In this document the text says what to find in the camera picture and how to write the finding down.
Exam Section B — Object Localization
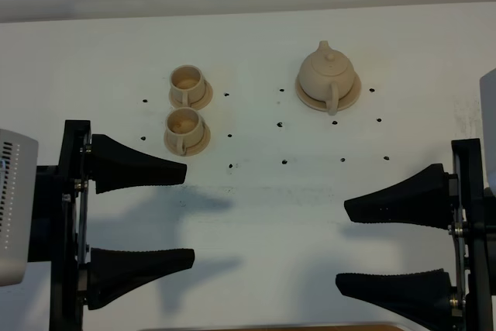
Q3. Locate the near beige cup saucer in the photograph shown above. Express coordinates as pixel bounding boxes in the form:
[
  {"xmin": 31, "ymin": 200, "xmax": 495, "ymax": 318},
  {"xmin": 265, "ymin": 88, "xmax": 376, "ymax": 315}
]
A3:
[{"xmin": 164, "ymin": 124, "xmax": 211, "ymax": 157}]

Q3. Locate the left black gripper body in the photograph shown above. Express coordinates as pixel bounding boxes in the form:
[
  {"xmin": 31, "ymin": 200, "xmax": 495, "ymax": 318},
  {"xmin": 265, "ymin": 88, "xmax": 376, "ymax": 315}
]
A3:
[{"xmin": 29, "ymin": 120, "xmax": 91, "ymax": 330}]

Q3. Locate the beige ceramic teapot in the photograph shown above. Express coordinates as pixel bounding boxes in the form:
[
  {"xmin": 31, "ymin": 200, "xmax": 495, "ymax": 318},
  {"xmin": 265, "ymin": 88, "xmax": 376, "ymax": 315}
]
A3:
[{"xmin": 297, "ymin": 40, "xmax": 359, "ymax": 116}]

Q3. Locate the far beige teacup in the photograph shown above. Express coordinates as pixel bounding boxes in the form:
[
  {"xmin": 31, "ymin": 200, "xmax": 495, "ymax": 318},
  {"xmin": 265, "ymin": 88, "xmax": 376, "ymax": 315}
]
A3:
[{"xmin": 170, "ymin": 65, "xmax": 206, "ymax": 107}]

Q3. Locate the far beige cup saucer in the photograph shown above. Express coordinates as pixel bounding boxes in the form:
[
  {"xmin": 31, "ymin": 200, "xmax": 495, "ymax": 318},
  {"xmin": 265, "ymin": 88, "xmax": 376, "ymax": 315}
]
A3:
[{"xmin": 169, "ymin": 81, "xmax": 213, "ymax": 110}]

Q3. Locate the beige teapot saucer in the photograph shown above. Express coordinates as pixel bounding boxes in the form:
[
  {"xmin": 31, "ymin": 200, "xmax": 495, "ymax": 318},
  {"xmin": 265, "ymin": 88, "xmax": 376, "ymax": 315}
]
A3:
[{"xmin": 295, "ymin": 75, "xmax": 362, "ymax": 112}]

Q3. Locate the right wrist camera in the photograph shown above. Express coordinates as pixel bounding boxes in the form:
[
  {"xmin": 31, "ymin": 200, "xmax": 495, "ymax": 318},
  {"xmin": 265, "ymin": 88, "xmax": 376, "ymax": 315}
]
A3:
[{"xmin": 480, "ymin": 69, "xmax": 496, "ymax": 195}]

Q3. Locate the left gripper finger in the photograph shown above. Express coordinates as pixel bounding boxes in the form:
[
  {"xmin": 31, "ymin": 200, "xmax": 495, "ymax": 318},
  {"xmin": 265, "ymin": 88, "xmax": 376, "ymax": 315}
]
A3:
[
  {"xmin": 88, "ymin": 248, "xmax": 195, "ymax": 310},
  {"xmin": 90, "ymin": 134, "xmax": 187, "ymax": 194}
]

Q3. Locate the beige teacup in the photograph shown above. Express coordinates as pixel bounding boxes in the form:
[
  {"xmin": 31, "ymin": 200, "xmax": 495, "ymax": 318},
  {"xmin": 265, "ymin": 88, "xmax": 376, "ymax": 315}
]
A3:
[
  {"xmin": 170, "ymin": 65, "xmax": 206, "ymax": 107},
  {"xmin": 165, "ymin": 107, "xmax": 204, "ymax": 153}
]

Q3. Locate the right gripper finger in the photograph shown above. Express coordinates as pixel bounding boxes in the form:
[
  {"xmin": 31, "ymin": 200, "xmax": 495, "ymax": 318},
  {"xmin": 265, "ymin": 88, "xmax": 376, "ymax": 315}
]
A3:
[
  {"xmin": 336, "ymin": 269, "xmax": 456, "ymax": 324},
  {"xmin": 344, "ymin": 164, "xmax": 454, "ymax": 228}
]

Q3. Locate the near beige teacup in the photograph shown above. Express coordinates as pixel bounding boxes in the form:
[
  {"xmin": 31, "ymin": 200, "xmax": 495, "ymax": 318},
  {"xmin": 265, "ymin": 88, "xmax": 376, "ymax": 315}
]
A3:
[{"xmin": 165, "ymin": 107, "xmax": 204, "ymax": 153}]

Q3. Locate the beige cup saucer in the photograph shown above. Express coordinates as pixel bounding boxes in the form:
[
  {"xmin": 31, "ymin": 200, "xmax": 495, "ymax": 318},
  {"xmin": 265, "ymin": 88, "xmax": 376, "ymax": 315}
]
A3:
[
  {"xmin": 169, "ymin": 81, "xmax": 213, "ymax": 110},
  {"xmin": 164, "ymin": 124, "xmax": 211, "ymax": 157}
]

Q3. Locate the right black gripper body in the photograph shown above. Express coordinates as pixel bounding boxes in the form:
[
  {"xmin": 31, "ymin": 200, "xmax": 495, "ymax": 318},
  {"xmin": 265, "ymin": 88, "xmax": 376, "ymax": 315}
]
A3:
[{"xmin": 449, "ymin": 139, "xmax": 495, "ymax": 330}]

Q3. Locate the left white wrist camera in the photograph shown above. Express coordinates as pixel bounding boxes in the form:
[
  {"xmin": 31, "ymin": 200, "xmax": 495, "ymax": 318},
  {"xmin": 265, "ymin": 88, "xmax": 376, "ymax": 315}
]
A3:
[{"xmin": 1, "ymin": 129, "xmax": 38, "ymax": 287}]

